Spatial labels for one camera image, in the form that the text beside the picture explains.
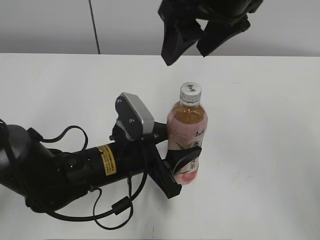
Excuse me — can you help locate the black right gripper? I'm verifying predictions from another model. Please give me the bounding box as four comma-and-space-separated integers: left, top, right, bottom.
158, 0, 263, 66

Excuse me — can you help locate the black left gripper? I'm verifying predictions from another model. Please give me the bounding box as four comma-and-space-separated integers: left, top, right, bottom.
110, 122, 202, 199

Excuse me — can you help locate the white bottle cap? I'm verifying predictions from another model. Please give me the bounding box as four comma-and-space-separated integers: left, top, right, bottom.
180, 82, 202, 103

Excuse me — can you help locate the pink oolong tea bottle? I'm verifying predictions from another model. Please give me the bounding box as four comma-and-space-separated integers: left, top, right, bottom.
166, 101, 208, 185

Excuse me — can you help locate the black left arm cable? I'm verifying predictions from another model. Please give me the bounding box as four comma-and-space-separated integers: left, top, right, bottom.
37, 124, 148, 230

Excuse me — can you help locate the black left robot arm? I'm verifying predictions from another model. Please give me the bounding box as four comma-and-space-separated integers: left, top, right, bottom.
0, 122, 202, 213

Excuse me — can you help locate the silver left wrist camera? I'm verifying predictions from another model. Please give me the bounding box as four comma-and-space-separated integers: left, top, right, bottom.
115, 92, 155, 141

